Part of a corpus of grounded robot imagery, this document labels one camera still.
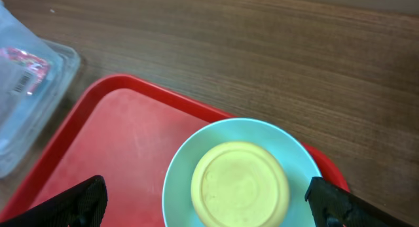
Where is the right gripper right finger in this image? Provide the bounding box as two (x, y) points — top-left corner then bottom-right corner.
(304, 177), (412, 227)

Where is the yellow plastic cup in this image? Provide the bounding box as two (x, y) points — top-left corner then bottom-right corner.
(191, 141), (291, 227)

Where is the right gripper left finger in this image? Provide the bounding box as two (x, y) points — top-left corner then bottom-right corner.
(1, 175), (108, 227)

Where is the red serving tray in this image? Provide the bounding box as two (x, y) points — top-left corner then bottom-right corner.
(1, 75), (348, 226)

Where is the red snack wrapper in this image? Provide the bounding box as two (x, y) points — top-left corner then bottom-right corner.
(1, 47), (52, 95)

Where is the clear plastic waste bin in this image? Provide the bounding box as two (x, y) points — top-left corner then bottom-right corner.
(1, 6), (81, 177)

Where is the green bowl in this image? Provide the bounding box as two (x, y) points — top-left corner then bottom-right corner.
(162, 118), (321, 227)

